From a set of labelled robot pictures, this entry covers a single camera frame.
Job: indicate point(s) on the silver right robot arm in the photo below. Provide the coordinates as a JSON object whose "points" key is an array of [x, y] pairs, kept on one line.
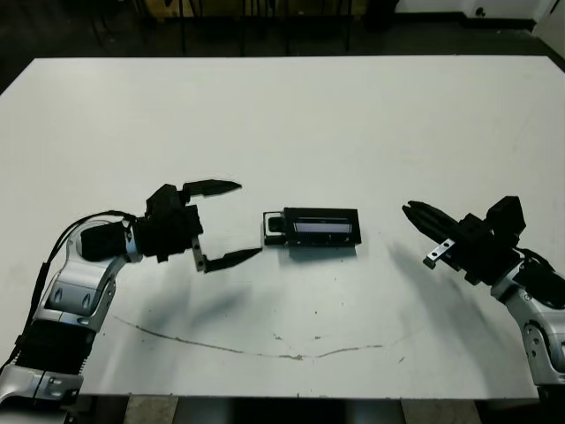
{"points": [[538, 327]]}

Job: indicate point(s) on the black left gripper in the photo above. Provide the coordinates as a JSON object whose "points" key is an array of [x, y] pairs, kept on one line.
{"points": [[174, 234]]}

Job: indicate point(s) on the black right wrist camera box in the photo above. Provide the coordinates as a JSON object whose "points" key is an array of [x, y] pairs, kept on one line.
{"points": [[507, 214]]}

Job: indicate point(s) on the grey chair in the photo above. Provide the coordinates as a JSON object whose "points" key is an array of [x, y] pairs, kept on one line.
{"points": [[95, 31]]}

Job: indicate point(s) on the black mesh chair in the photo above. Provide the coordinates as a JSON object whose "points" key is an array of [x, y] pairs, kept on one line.
{"points": [[182, 37]]}

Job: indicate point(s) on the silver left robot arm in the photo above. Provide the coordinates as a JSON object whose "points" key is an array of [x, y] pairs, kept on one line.
{"points": [[70, 300]]}

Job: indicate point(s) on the black box lid silver stripe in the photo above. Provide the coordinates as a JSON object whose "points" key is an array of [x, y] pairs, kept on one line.
{"points": [[324, 227]]}

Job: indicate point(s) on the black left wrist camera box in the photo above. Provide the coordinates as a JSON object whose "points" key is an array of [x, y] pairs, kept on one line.
{"points": [[165, 199]]}

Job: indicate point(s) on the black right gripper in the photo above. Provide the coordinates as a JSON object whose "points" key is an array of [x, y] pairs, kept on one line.
{"points": [[481, 256]]}

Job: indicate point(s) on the black round wall fixture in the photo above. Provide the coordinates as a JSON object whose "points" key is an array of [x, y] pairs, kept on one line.
{"points": [[479, 11]]}

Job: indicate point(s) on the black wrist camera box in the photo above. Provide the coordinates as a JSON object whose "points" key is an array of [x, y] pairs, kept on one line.
{"points": [[507, 214], [165, 199]]}

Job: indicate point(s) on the black waste bin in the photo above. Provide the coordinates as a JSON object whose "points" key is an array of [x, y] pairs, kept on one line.
{"points": [[379, 15]]}

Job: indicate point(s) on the black box base white insert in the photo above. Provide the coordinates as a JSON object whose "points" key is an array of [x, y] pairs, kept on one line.
{"points": [[273, 229]]}

